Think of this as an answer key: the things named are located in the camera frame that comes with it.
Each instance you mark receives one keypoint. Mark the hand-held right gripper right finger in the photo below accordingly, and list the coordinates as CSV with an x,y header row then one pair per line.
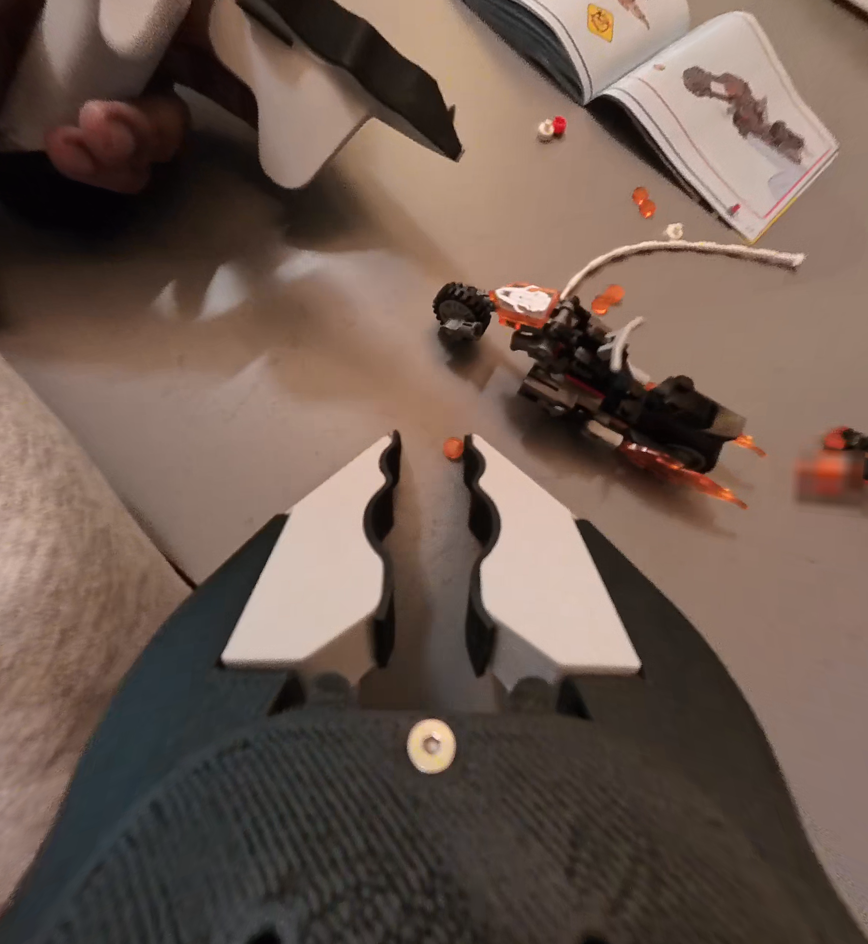
x,y
552,590

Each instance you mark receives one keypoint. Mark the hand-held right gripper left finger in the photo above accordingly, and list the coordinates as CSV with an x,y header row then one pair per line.
x,y
309,590

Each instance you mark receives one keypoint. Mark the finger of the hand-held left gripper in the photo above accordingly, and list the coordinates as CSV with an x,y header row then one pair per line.
x,y
146,22
301,110

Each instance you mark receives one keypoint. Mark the black orange lego motorcycle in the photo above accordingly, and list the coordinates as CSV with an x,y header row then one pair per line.
x,y
611,383

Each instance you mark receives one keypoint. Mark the lego instruction booklet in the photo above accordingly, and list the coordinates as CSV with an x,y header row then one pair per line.
x,y
721,110

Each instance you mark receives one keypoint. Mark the person's left hand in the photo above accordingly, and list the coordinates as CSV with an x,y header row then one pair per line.
x,y
109,144

